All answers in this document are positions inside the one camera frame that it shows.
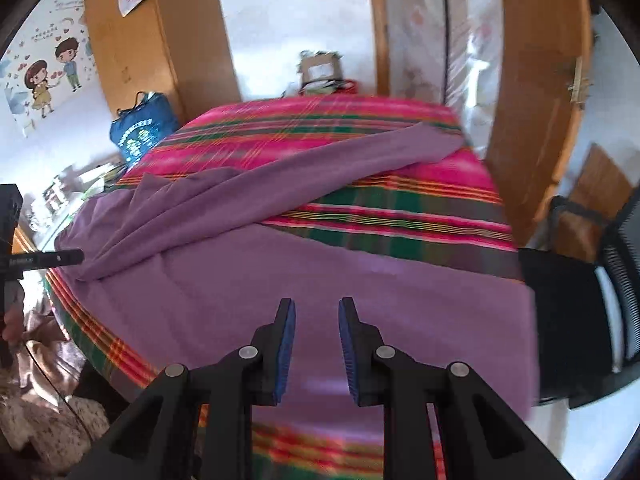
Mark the pink plaid blanket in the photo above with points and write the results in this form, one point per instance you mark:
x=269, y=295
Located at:
x=325, y=130

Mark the glass-top desk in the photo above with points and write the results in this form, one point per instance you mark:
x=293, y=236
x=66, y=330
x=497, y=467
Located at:
x=65, y=200

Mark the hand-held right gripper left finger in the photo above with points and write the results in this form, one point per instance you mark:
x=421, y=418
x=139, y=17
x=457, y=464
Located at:
x=285, y=350

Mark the wooden wardrobe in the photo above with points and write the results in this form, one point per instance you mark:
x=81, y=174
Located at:
x=165, y=35

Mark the purple fleece pants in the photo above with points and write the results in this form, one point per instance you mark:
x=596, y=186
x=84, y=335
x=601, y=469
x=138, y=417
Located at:
x=250, y=285

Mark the wooden door frame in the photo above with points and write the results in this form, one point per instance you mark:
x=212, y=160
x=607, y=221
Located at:
x=378, y=35

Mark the blue printed tote bag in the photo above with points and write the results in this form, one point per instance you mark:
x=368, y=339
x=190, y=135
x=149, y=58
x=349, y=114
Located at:
x=142, y=135

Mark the person's floral clothing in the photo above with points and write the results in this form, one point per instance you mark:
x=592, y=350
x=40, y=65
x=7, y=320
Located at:
x=50, y=425

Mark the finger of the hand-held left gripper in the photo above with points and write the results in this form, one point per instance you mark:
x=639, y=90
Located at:
x=70, y=257

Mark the person's left hand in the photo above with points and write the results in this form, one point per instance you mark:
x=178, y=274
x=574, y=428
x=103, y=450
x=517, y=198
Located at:
x=12, y=325

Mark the wooden door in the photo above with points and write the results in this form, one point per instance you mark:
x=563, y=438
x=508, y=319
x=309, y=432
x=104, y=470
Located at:
x=540, y=85

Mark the black office chair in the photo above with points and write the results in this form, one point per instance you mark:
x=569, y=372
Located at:
x=560, y=310

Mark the brown wooden panel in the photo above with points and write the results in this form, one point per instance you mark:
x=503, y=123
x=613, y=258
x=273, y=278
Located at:
x=600, y=195

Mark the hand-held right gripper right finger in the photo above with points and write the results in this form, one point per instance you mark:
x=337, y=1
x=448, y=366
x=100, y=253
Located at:
x=350, y=355

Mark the translucent printed door curtain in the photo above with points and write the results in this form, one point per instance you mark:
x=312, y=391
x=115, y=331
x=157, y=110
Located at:
x=425, y=35

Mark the cardboard box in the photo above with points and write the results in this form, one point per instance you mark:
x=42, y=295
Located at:
x=320, y=67

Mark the cartoon wall sticker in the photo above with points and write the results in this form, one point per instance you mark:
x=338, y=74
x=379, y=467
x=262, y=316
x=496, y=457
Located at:
x=42, y=85

